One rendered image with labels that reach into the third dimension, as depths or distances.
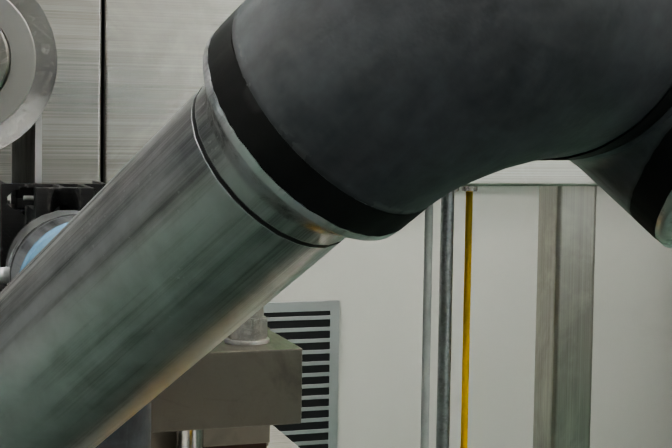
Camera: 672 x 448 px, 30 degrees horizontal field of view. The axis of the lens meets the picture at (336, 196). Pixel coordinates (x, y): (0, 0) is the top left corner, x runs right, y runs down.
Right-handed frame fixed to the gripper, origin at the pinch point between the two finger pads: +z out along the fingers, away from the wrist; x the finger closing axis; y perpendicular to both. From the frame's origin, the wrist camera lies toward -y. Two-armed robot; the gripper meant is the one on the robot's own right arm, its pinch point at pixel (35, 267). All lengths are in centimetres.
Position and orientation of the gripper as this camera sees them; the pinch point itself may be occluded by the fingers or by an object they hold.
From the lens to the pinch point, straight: 100.9
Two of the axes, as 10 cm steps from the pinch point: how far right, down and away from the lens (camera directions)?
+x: -9.5, 0.0, -3.2
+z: -3.2, -0.6, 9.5
